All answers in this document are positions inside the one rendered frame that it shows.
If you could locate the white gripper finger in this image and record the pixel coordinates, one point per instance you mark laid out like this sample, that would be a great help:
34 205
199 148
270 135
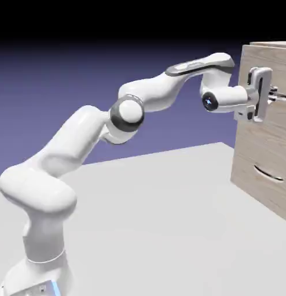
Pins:
273 88
272 99

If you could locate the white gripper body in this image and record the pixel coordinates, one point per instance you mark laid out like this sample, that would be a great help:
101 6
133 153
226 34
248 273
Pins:
265 81

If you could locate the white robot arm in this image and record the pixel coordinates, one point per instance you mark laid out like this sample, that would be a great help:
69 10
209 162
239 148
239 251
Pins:
64 148

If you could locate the light wood drawer front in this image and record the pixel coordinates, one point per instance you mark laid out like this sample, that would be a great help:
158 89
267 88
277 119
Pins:
279 60
254 148

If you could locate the light wood cabinet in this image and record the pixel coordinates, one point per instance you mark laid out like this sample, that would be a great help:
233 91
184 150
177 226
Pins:
254 148

